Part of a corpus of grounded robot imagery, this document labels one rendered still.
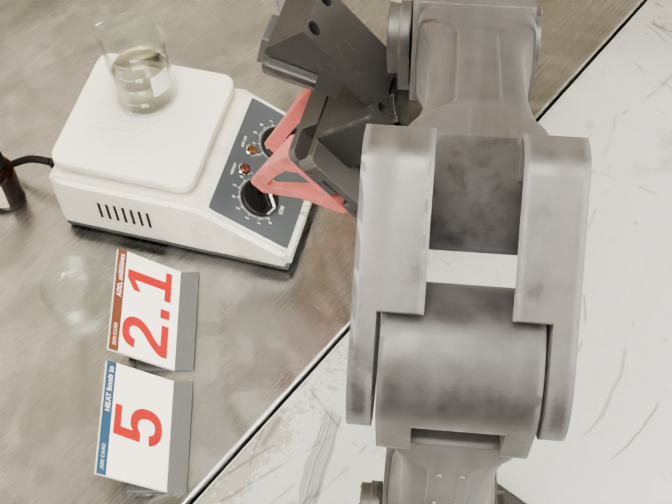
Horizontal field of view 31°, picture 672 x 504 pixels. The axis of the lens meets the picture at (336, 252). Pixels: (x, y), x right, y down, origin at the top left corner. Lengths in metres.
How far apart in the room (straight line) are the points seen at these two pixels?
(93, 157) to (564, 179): 0.55
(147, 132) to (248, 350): 0.19
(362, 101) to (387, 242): 0.29
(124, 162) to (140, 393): 0.18
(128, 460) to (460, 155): 0.46
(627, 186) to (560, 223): 0.58
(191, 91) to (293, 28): 0.27
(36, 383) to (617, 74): 0.58
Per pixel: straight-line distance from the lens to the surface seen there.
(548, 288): 0.47
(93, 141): 0.97
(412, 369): 0.48
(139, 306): 0.95
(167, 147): 0.95
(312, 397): 0.92
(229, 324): 0.96
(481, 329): 0.48
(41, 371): 0.97
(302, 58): 0.74
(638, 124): 1.09
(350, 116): 0.76
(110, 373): 0.91
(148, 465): 0.90
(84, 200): 0.99
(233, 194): 0.96
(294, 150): 0.79
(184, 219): 0.95
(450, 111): 0.52
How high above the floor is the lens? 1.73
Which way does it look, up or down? 57 degrees down
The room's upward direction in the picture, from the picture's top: 3 degrees counter-clockwise
